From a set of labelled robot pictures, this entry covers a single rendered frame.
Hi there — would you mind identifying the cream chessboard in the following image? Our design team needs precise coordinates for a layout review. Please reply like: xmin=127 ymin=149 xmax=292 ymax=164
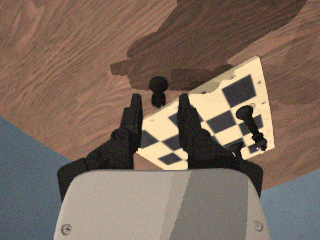
xmin=137 ymin=55 xmax=274 ymax=170

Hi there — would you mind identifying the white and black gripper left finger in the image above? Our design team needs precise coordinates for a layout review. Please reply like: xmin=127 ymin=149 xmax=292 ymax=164
xmin=57 ymin=93 xmax=143 ymax=202

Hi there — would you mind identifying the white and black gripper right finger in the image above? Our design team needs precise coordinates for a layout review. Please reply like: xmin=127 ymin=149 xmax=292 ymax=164
xmin=177 ymin=94 xmax=263 ymax=198

